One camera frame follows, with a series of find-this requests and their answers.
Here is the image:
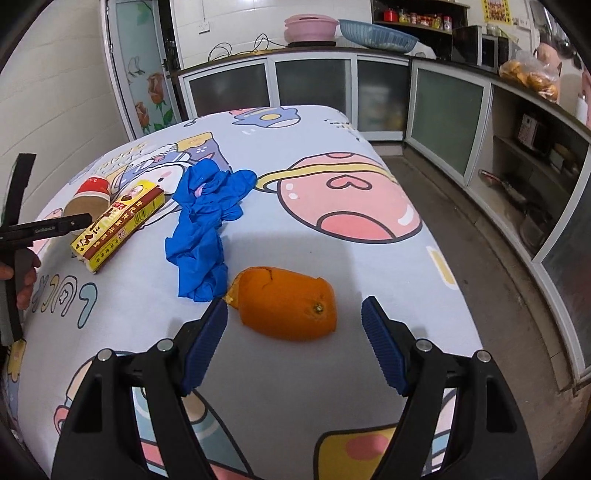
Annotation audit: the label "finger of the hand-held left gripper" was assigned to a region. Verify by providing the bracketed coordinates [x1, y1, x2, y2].
[0, 213, 93, 241]

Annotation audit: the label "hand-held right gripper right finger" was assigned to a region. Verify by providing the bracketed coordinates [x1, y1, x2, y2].
[360, 295, 539, 480]

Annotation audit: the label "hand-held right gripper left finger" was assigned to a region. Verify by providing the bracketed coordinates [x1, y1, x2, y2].
[51, 298, 229, 480]

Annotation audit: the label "red print paper cup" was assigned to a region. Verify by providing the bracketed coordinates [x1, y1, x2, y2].
[62, 174, 113, 222]

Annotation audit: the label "orange peel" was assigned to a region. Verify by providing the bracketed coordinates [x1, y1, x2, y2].
[225, 267, 338, 343]

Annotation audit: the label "person's left hand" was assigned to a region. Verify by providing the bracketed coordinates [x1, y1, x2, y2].
[0, 249, 41, 311]

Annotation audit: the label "yellow red cardboard box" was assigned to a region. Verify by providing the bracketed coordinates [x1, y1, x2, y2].
[70, 181, 166, 275]

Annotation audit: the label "cartoon printed tablecloth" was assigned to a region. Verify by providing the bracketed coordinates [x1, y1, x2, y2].
[0, 105, 472, 480]

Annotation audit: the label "blue rubber gloves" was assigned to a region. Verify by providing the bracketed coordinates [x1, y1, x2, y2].
[165, 159, 258, 303]

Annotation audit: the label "flower printed glass door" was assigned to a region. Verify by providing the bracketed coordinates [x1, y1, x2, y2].
[102, 0, 181, 141]

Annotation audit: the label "dark cooking pot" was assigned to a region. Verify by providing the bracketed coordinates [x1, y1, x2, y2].
[519, 208, 555, 250]

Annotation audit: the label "dark frying pan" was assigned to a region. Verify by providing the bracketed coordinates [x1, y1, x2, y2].
[478, 168, 529, 204]

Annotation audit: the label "bag of oranges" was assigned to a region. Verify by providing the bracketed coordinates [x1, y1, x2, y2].
[499, 50, 561, 103]

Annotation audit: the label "blue plastic basket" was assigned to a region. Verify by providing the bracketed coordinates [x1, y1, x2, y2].
[338, 19, 419, 52]

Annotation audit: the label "black microwave oven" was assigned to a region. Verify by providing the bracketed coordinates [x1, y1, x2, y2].
[451, 25, 511, 70]

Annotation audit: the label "pink lidded pot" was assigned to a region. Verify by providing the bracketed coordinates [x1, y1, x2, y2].
[284, 14, 340, 45]

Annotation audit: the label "row of spice jars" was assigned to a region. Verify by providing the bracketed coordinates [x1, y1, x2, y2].
[383, 7, 454, 31]

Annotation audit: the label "pink thermos flask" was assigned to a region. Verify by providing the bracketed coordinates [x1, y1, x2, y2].
[538, 42, 561, 70]

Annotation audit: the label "dark spice shelf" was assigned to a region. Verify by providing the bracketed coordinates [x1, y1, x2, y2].
[370, 0, 472, 35]

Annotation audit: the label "black power cable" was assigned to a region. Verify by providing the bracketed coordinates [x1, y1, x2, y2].
[208, 33, 289, 61]

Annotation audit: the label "yellow wall poster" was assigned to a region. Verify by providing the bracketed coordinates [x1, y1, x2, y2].
[481, 0, 513, 23]

